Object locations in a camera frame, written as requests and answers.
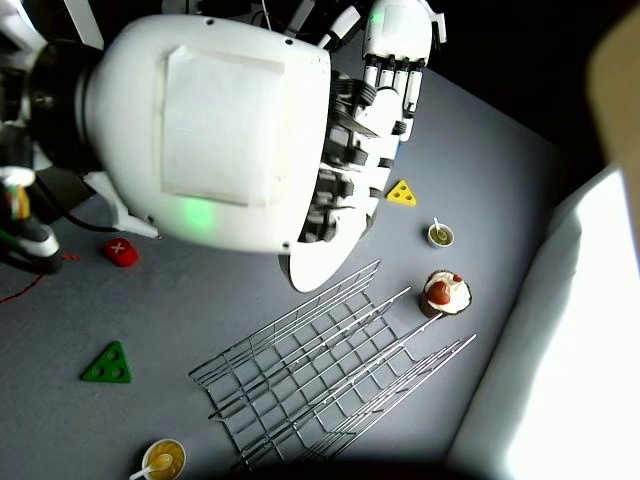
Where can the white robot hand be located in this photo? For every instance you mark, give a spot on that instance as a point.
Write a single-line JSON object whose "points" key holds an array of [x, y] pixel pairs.
{"points": [[397, 30], [215, 125]]}

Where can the white plate with tree print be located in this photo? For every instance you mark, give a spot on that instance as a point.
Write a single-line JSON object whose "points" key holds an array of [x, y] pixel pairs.
{"points": [[320, 270]]}

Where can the red cylinder with white cross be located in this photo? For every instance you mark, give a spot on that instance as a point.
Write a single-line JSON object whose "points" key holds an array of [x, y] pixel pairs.
{"points": [[122, 252]]}

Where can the white pillar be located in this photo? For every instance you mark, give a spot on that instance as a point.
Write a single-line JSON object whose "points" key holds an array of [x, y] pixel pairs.
{"points": [[85, 20]]}

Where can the yellow triangle block with holes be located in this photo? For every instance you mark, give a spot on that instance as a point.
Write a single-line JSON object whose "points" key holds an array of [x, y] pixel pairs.
{"points": [[402, 197]]}

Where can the small white toy spoon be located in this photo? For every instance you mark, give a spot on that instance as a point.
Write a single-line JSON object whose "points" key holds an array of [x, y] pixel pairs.
{"points": [[436, 225], [160, 462]]}

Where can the small white toy bowl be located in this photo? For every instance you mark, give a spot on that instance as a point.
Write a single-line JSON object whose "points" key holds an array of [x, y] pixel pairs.
{"points": [[447, 240]]}

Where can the beige cardboard panel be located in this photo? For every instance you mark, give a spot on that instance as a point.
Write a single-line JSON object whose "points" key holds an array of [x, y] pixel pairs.
{"points": [[617, 75]]}

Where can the toy cupcake with strawberries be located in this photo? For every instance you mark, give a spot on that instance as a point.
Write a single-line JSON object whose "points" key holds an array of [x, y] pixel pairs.
{"points": [[447, 295]]}

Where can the green triangle block with holes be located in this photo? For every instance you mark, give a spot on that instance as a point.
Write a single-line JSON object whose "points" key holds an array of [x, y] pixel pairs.
{"points": [[107, 375]]}

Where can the small yellow toy bowl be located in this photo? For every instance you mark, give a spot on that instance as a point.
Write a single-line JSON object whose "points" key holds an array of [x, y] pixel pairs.
{"points": [[175, 452]]}

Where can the white backdrop board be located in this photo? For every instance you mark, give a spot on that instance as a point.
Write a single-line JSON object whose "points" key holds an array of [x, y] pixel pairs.
{"points": [[575, 350]]}

